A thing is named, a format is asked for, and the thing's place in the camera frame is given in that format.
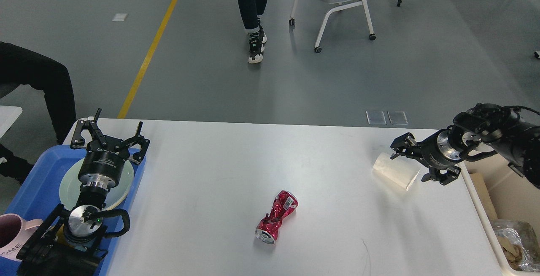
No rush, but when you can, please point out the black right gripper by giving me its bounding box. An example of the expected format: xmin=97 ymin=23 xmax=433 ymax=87
xmin=390 ymin=130 xmax=461 ymax=185

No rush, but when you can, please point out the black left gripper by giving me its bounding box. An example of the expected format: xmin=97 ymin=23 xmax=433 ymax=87
xmin=70 ymin=108 xmax=151 ymax=191

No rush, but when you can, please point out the brown paper bag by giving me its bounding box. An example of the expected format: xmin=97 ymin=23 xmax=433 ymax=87
xmin=470 ymin=173 xmax=498 ymax=222

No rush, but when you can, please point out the crushed red soda can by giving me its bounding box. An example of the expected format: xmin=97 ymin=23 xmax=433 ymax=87
xmin=255 ymin=191 xmax=299 ymax=245

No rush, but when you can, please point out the brown paper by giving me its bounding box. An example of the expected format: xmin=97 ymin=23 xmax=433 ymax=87
xmin=497 ymin=236 xmax=524 ymax=271

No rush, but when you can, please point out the green plate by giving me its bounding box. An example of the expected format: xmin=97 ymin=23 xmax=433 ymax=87
xmin=59 ymin=159 xmax=135 ymax=210

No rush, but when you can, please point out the beige plastic bin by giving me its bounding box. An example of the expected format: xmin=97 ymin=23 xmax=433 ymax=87
xmin=458 ymin=154 xmax=540 ymax=276

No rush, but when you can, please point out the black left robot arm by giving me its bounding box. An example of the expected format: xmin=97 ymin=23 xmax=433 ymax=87
xmin=16 ymin=109 xmax=150 ymax=276

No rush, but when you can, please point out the dark seated figure left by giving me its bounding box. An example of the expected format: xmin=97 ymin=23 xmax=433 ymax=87
xmin=0 ymin=42 xmax=77 ymax=184

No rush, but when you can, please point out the clear plastic wrap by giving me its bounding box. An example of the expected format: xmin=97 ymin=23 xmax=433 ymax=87
xmin=491 ymin=219 xmax=540 ymax=273

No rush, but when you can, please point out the pink HOME mug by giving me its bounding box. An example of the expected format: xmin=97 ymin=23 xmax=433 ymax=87
xmin=0 ymin=213 xmax=43 ymax=262

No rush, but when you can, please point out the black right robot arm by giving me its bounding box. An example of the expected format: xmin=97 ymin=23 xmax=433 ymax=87
xmin=390 ymin=103 xmax=540 ymax=188

